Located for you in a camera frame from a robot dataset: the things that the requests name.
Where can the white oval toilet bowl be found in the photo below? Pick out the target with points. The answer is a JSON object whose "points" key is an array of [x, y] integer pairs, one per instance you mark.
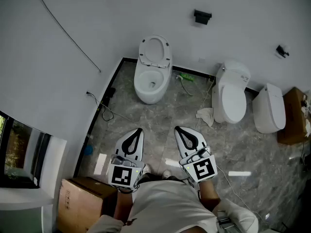
{"points": [[148, 91]]}

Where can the small blue object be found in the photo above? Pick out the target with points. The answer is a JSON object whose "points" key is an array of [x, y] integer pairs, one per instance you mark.
{"points": [[88, 149]]}

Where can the open cardboard box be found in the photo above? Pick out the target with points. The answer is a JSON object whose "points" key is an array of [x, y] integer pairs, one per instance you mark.
{"points": [[292, 120]]}

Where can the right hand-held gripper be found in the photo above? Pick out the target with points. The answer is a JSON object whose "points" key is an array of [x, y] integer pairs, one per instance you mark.
{"points": [[204, 169]]}

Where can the small black wall hook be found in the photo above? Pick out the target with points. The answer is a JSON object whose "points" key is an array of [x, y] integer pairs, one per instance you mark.
{"points": [[281, 50]]}

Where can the dark glass window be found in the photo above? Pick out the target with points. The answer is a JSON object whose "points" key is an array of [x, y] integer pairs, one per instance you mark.
{"points": [[17, 149]]}

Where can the green plastic bottle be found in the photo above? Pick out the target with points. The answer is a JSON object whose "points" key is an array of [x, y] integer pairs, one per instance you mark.
{"points": [[187, 77]]}

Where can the white round disc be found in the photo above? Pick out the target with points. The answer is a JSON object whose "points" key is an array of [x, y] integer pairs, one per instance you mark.
{"points": [[154, 48]]}

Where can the person's right forearm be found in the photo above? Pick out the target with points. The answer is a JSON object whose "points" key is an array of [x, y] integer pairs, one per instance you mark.
{"points": [[208, 193]]}

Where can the person's left forearm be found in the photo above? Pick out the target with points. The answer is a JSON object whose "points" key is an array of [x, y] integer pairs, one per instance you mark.
{"points": [[124, 205]]}

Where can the small green fitting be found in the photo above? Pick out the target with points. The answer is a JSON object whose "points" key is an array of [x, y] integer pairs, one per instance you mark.
{"points": [[211, 78]]}

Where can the crumpled white cloth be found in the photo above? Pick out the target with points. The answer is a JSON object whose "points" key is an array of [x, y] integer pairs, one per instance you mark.
{"points": [[206, 115]]}

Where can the white toilet with tank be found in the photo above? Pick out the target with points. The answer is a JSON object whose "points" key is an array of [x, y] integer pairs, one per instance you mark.
{"points": [[230, 101]]}

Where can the person's beige shirt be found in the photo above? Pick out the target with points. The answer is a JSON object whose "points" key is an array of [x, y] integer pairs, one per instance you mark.
{"points": [[165, 207]]}

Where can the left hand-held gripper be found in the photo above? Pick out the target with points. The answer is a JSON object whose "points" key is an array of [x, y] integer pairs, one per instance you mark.
{"points": [[121, 175]]}

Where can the person's right white shoe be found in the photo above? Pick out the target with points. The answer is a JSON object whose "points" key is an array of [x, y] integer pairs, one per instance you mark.
{"points": [[166, 173]]}

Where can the closed cardboard box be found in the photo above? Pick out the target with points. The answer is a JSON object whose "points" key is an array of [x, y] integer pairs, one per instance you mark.
{"points": [[80, 203]]}

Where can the crumpled white packing paper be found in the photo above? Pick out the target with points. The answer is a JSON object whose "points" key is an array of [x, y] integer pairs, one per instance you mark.
{"points": [[306, 120]]}

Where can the black wall paper holder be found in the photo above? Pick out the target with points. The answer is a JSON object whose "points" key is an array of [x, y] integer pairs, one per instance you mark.
{"points": [[202, 16]]}

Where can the white boxy closed toilet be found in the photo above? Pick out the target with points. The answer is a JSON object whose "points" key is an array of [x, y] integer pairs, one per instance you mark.
{"points": [[269, 113]]}

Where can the person's dark trousers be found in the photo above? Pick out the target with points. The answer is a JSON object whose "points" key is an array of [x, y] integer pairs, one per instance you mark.
{"points": [[155, 177]]}

